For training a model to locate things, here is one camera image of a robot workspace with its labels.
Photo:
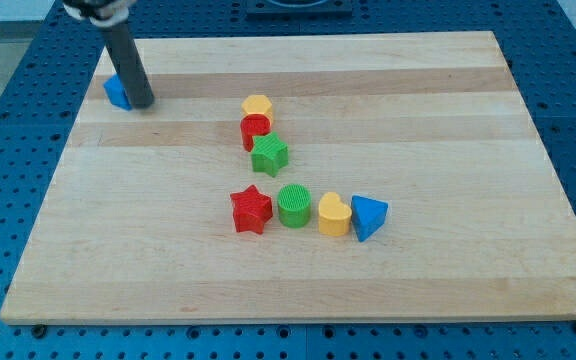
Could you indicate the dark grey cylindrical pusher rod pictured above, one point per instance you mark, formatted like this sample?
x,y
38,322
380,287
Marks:
x,y
122,50

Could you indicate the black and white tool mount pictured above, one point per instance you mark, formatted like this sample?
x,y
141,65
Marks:
x,y
101,13

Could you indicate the blue cube block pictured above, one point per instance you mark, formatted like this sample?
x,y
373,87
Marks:
x,y
116,94

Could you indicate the yellow hexagon block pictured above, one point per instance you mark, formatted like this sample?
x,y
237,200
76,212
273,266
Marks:
x,y
258,104

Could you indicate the red cylinder block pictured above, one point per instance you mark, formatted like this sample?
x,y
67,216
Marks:
x,y
253,125

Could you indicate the light wooden board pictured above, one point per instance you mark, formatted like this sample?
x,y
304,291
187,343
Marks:
x,y
136,226

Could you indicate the green star block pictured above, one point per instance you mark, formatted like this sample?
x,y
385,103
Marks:
x,y
269,154

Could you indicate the red star block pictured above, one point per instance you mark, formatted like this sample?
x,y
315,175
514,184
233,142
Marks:
x,y
251,210

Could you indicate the green cylinder block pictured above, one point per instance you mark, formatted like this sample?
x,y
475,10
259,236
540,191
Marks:
x,y
294,204

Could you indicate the yellow heart block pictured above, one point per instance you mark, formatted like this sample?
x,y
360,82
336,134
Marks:
x,y
334,216

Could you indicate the blue triangle block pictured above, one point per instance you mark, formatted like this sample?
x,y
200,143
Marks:
x,y
368,216

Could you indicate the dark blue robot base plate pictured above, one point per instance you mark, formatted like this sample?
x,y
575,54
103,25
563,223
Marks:
x,y
297,8

